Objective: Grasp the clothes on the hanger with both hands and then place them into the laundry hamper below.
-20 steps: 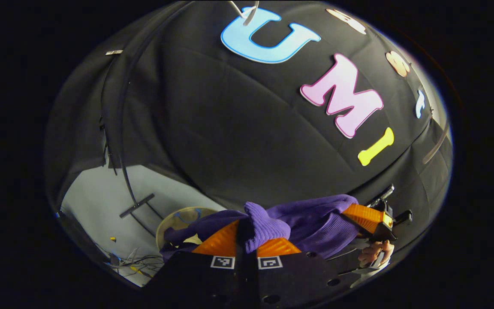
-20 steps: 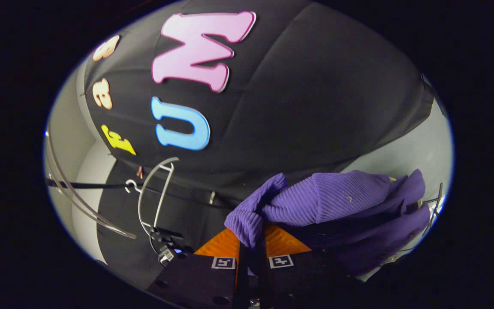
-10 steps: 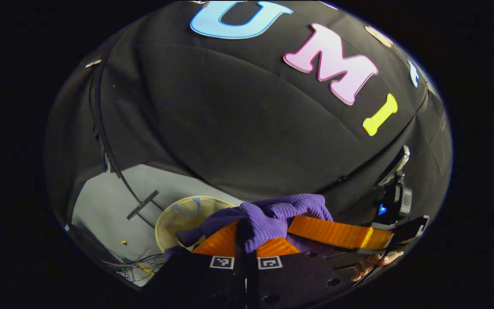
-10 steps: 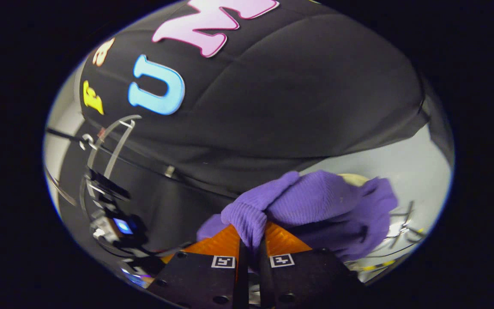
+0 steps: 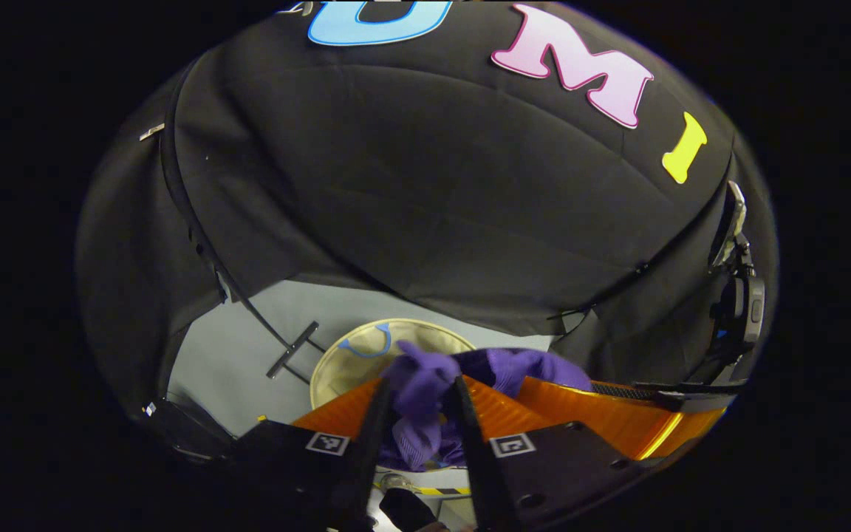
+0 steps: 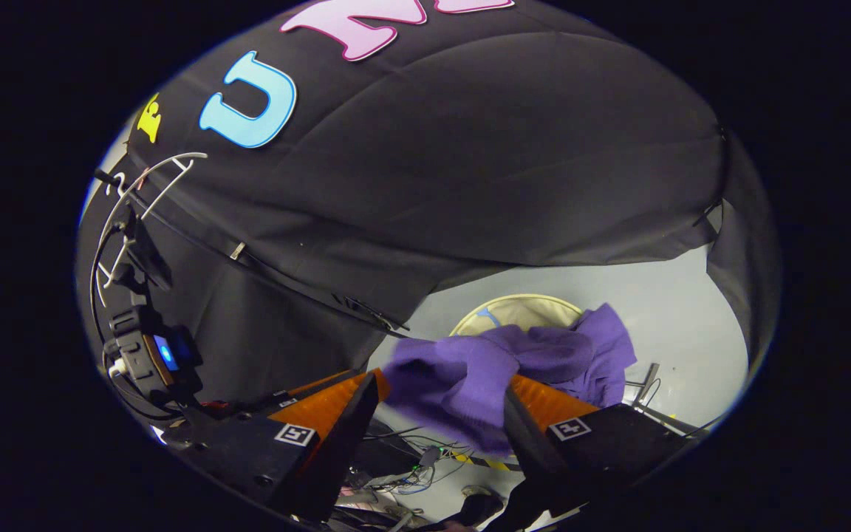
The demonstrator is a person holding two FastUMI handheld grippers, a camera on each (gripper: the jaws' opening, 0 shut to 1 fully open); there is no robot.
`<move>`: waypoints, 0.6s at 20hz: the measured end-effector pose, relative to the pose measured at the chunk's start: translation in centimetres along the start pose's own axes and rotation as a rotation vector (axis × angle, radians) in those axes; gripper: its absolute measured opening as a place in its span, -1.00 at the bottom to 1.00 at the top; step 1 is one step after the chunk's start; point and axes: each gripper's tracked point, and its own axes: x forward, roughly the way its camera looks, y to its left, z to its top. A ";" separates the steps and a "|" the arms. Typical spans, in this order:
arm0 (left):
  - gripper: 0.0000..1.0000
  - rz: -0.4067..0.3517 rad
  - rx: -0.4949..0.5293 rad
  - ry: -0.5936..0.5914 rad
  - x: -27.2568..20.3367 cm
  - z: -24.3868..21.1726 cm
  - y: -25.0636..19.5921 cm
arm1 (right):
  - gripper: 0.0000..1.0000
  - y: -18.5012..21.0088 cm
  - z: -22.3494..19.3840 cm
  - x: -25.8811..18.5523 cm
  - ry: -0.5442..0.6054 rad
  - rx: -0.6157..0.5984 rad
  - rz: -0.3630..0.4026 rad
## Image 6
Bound metal rack leg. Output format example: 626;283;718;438
621;361;701;438

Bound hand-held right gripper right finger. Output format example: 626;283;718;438
502;373;694;518

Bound black backdrop cloth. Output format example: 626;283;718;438
75;0;781;415

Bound cream laundry hamper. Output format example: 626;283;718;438
449;293;583;341

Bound tangled floor cables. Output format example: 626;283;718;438
355;425;474;511

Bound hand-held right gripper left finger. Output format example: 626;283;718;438
163;369;382;523

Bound white plastic hanger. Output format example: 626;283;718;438
92;151;209;308

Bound purple knit cardigan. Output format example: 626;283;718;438
381;303;638;456

